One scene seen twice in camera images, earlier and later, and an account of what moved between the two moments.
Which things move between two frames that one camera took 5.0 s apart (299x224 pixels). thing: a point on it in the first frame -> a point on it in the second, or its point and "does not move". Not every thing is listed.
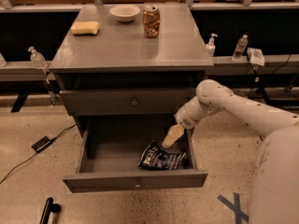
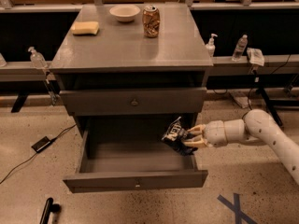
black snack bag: (153, 158) -> (176, 136)
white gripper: (184, 119) -> (214, 133)
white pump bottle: (211, 47) does not move
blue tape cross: (239, 215) does not move
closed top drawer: (126, 102) does not move
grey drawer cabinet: (126, 90) does not move
